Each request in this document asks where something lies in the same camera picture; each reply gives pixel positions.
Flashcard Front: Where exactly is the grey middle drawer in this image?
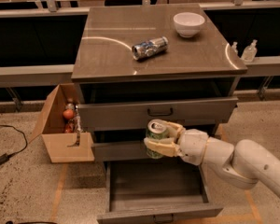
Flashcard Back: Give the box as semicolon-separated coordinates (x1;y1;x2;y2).
91;134;221;162

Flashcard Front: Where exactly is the green soda can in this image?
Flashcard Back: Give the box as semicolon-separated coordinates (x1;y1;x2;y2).
146;119;169;159

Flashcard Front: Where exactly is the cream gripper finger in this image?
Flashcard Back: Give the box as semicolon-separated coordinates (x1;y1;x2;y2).
144;137;180;157
160;119;186;142

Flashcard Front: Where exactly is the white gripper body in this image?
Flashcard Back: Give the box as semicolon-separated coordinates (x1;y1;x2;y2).
178;129;209;166

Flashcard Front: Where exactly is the grey three-drawer cabinet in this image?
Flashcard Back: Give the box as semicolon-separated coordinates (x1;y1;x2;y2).
70;3;248;224

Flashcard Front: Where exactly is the clear sanitizer pump bottle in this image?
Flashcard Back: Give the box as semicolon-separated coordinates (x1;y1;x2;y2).
241;39;258;63

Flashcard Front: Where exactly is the open cardboard box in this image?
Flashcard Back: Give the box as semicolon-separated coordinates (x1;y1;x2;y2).
29;83;94;163

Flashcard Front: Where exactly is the black power cable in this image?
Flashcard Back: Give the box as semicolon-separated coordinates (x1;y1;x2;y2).
0;121;29;170

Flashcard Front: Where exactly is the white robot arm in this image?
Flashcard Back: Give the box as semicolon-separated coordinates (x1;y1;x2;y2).
144;119;280;199

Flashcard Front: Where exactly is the grey drawer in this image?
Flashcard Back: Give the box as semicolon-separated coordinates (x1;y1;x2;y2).
91;134;221;162
78;97;238;132
97;158;223;224

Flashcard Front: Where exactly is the orange round fruit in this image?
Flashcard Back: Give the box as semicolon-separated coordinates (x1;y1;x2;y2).
63;109;75;120

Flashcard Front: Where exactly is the grey bottom drawer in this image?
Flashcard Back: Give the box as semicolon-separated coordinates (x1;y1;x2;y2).
97;158;223;224

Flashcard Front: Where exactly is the grey metal rail bench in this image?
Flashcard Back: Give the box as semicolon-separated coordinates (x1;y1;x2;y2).
0;64;74;88

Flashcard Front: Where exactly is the white ceramic bowl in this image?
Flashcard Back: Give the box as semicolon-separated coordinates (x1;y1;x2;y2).
174;12;205;37

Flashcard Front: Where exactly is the grey top drawer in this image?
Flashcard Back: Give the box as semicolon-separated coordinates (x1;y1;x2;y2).
78;97;238;132

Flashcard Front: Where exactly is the red item in box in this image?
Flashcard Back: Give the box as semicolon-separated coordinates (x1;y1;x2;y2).
63;122;74;133

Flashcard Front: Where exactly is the silver blue can lying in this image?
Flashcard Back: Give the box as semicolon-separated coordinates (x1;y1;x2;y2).
132;36;168;61

